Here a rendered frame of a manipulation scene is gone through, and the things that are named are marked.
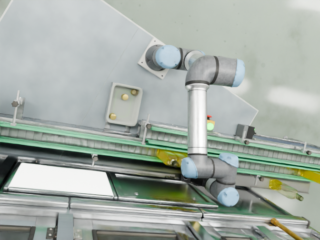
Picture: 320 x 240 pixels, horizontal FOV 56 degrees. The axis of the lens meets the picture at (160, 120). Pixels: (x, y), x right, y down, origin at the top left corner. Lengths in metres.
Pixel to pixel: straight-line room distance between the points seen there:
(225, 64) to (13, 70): 1.10
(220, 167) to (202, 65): 0.40
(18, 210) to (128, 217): 0.38
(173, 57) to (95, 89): 0.49
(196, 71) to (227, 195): 0.48
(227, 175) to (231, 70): 0.41
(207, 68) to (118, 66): 0.71
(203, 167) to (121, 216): 0.36
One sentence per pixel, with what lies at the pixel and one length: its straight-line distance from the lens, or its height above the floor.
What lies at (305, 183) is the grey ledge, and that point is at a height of 0.88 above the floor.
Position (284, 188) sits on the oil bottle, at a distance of 2.03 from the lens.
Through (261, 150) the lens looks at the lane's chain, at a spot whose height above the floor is 0.88.
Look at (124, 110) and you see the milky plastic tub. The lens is 1.75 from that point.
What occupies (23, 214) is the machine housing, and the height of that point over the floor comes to 1.43.
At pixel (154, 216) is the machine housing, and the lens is 1.24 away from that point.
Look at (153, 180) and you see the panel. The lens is 1.61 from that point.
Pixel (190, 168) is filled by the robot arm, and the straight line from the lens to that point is 1.10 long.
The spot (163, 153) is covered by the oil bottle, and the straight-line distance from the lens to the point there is 1.61.
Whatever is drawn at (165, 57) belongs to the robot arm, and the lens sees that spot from 1.55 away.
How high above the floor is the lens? 2.48
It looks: 71 degrees down
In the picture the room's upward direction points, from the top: 118 degrees clockwise
